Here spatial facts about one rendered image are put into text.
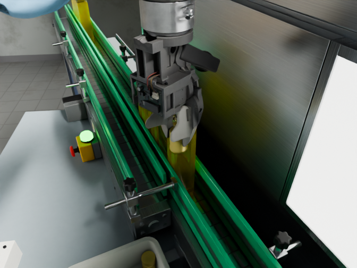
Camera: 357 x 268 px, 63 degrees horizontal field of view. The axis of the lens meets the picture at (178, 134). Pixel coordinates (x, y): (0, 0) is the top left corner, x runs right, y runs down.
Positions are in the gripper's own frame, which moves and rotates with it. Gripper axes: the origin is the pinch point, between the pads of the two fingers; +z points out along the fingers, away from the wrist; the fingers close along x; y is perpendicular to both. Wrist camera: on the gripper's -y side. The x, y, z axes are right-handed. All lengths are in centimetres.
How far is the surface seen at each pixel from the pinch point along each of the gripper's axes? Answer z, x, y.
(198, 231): 21.6, 7.3, 2.1
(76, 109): 32, -70, -17
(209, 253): 21.9, 12.1, 4.6
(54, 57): 109, -309, -127
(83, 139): 28, -47, -5
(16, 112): 112, -229, -40
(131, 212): 21.3, -7.2, 8.4
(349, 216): 4.3, 30.1, -5.3
